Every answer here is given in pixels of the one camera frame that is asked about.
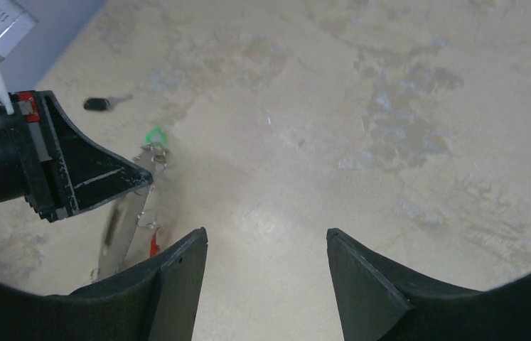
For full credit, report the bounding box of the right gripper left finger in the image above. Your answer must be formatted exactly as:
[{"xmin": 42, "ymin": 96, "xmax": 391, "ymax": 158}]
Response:
[{"xmin": 0, "ymin": 228, "xmax": 208, "ymax": 340}]

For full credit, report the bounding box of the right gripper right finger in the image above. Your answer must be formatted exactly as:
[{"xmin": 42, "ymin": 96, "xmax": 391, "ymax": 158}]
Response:
[{"xmin": 326, "ymin": 229, "xmax": 531, "ymax": 340}]

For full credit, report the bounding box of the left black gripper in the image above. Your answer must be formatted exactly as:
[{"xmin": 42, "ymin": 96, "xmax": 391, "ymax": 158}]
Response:
[{"xmin": 0, "ymin": 91, "xmax": 153, "ymax": 222}]

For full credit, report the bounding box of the silver key holder strip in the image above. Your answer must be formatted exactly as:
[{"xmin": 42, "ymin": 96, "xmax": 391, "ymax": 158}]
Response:
[{"xmin": 90, "ymin": 143, "xmax": 169, "ymax": 283}]

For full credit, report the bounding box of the red tagged key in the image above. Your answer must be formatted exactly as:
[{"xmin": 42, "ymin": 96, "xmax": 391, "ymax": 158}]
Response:
[{"xmin": 149, "ymin": 227, "xmax": 161, "ymax": 258}]

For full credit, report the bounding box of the green tagged key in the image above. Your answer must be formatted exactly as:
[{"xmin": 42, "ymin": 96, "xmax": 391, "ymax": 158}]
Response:
[{"xmin": 145, "ymin": 127, "xmax": 167, "ymax": 144}]

